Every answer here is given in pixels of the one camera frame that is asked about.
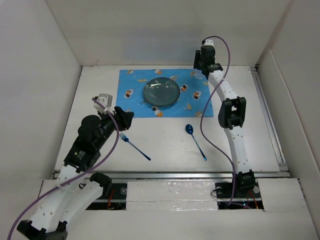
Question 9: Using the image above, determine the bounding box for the blue metal fork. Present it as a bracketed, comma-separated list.
[119, 133, 151, 161]

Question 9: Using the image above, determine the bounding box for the blue space print placemat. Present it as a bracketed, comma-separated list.
[115, 68, 211, 118]

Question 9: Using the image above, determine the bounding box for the teal ceramic plate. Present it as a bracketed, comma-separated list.
[142, 77, 180, 108]

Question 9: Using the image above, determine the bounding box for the blue metal spoon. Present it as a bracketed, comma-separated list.
[185, 124, 207, 161]

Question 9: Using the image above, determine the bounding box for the clear plastic cup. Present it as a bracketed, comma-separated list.
[194, 69, 206, 80]

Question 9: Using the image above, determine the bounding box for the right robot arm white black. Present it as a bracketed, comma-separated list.
[193, 39, 256, 200]

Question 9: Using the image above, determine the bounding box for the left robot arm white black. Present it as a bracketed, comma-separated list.
[17, 106, 134, 240]

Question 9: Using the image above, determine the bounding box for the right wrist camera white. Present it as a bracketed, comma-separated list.
[201, 38, 215, 48]

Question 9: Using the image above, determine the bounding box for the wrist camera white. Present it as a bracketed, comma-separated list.
[93, 93, 113, 114]
[201, 38, 215, 48]

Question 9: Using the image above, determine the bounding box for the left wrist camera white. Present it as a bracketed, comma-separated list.
[93, 93, 113, 114]

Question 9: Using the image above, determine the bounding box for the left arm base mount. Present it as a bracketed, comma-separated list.
[87, 173, 128, 211]

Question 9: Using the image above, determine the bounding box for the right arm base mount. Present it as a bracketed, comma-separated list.
[210, 180, 264, 210]

